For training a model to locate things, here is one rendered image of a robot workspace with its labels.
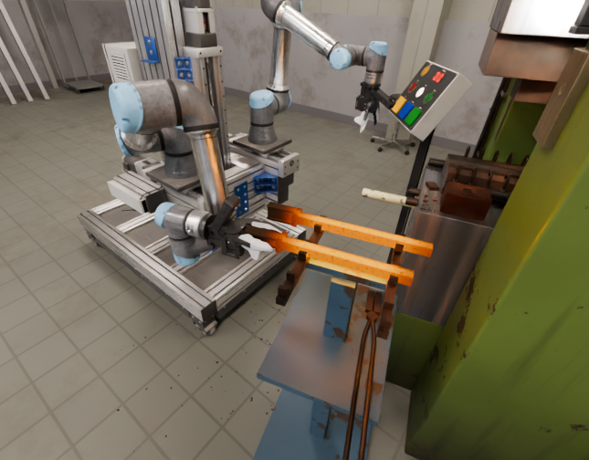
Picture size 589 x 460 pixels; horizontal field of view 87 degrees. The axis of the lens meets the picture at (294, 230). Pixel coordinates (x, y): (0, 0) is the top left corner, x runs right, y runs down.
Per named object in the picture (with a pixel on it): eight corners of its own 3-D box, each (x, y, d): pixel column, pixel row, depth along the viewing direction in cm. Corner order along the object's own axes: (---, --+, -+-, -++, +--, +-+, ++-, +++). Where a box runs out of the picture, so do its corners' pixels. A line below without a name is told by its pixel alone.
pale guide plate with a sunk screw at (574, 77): (540, 148, 64) (589, 53, 54) (531, 134, 71) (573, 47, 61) (552, 150, 63) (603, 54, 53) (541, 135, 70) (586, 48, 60)
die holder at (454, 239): (387, 308, 120) (417, 211, 94) (400, 250, 149) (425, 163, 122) (558, 362, 104) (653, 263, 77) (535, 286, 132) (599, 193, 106)
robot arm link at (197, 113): (205, 78, 90) (236, 235, 108) (165, 81, 85) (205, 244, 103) (216, 72, 80) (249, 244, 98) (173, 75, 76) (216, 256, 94)
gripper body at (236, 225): (254, 244, 88) (217, 233, 91) (253, 218, 82) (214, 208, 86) (240, 260, 82) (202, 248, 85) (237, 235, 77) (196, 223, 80)
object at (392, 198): (360, 198, 162) (362, 190, 159) (362, 193, 166) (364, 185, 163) (451, 218, 149) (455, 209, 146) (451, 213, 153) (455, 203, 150)
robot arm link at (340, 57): (254, -23, 121) (353, 51, 117) (269, -21, 129) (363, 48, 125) (245, 9, 129) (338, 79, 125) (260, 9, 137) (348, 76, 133)
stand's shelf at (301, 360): (257, 378, 78) (256, 373, 77) (308, 274, 109) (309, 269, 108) (376, 426, 70) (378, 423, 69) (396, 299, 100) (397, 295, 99)
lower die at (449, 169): (440, 193, 103) (448, 170, 98) (442, 170, 118) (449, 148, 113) (594, 224, 91) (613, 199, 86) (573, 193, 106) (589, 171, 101)
